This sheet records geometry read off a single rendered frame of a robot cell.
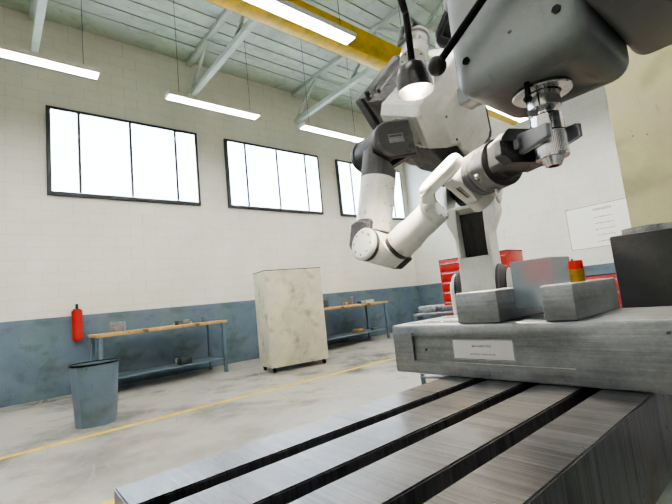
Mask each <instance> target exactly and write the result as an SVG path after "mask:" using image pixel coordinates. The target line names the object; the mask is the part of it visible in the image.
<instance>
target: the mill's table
mask: <svg viewBox="0 0 672 504"><path fill-rule="evenodd" d="M671 479H672V395H669V394H657V393H646V392H634V391H622V390H610V389H599V388H587V387H575V386H563V385H552V384H540V383H528V382H516V381H505V380H493V379H481V378H469V377H457V376H446V377H443V378H440V379H437V380H434V381H431V382H428V383H425V384H422V385H419V386H416V387H413V388H410V389H407V390H404V391H402V392H399V393H396V394H393V395H390V396H387V397H384V398H381V399H378V400H375V401H372V402H369V403H366V404H363V405H360V406H357V407H354V408H351V409H348V410H345V411H342V412H339V413H336V414H333V415H330V416H328V417H325V418H322V419H319V420H316V421H313V422H310V423H307V424H304V425H301V426H298V427H295V428H292V429H289V430H286V431H283V432H280V433H277V434H274V435H271V436H268V437H265V438H262V439H259V440H257V441H254V442H251V443H248V444H245V445H242V446H239V447H236V448H233V449H230V450H227V451H224V452H221V453H218V454H215V455H212V456H209V457H206V458H203V459H200V460H197V461H194V462H191V463H188V464H186V465H183V466H180V467H177V468H174V469H171V470H168V471H165V472H162V473H159V474H156V475H153V476H150V477H147V478H144V479H141V480H138V481H135V482H132V483H129V484H126V485H123V486H120V487H117V488H116V490H114V501H115V504H655V503H656V502H657V500H658V499H659V497H660V496H661V494H662V493H663V491H664V489H665V488H666V486H667V485H668V483H669V482H670V480H671Z"/></svg>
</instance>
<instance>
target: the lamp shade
mask: <svg viewBox="0 0 672 504"><path fill-rule="evenodd" d="M396 86H397V94H398V97H399V98H400V99H401V100H405V101H415V100H419V99H422V98H425V97H427V96H429V95H430V94H431V93H432V92H433V91H434V89H435V87H434V80H433V76H432V75H430V74H429V73H428V71H427V63H426V62H425V61H423V60H418V59H412V60H409V61H407V62H406V63H404V64H403V65H402V66H401V67H400V68H399V70H398V75H397V80H396Z"/></svg>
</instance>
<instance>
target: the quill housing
mask: <svg viewBox="0 0 672 504"><path fill-rule="evenodd" d="M476 1H477V0H447V6H448V13H449V20H450V27H451V34H452V36H453V34H454V33H455V31H456V30H457V29H458V27H459V26H460V24H461V23H462V21H463V20H464V18H465V17H466V15H467V14H468V12H469V11H470V9H471V8H472V6H473V5H474V3H475V2H476ZM454 54H455V61H456V68H457V75H458V82H459V87H460V90H461V92H462V94H463V95H464V96H466V97H467V98H469V99H471V100H474V101H476V102H478V103H480V104H483V105H485V106H487V107H490V108H492V109H494V110H497V111H499V112H501V113H504V114H506V115H508V116H511V117H513V118H519V119H522V118H526V117H528V116H529V115H528V114H527V108H521V107H517V106H514V105H513V104H512V96H513V95H514V93H515V92H516V91H518V90H519V89H521V88H522V87H524V84H523V83H524V82H527V81H529V82H530V83H532V82H535V81H537V80H540V79H544V78H548V77H554V76H567V77H570V78H572V79H573V83H574V86H573V88H572V89H571V90H570V91H569V92H568V93H567V94H566V95H564V96H563V97H561V101H562V103H563V102H565V101H568V100H570V99H573V98H575V97H578V96H580V95H582V94H585V93H587V92H590V91H592V90H595V89H597V88H600V87H602V86H605V85H607V84H609V83H612V82H614V81H615V80H617V79H619V78H620V77H621V76H622V75H623V74H624V73H625V71H626V70H627V67H628V65H629V55H628V50H627V44H626V43H625V42H624V41H623V40H622V39H621V38H620V37H619V36H618V35H617V34H616V32H615V31H614V30H613V29H612V28H611V27H610V26H609V25H608V24H607V23H606V22H605V21H604V20H603V19H602V17H601V16H600V15H599V14H598V13H597V12H596V11H595V10H594V9H593V8H592V7H591V6H590V5H589V4H588V3H587V1H586V0H487V1H486V3H485V4H484V5H483V7H482V8H481V10H480V11H479V13H478V14H477V16H476V17H475V18H474V20H473V21H472V23H471V24H470V26H469V27H468V29H467V30H466V31H465V33H464V34H463V36H462V37H461V39H460V40H459V42H458V43H457V44H456V46H455V47H454Z"/></svg>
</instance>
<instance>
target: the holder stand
mask: <svg viewBox="0 0 672 504"><path fill-rule="evenodd" d="M621 233H622V235H619V236H612V237H610V244H611V250H612V255H613V261H614V266H615V272H616V277H617V283H618V288H619V294H620V299H621V305H622V308H635V307H658V306H672V222H665V223H657V224H650V225H643V226H638V227H632V228H628V229H624V230H621Z"/></svg>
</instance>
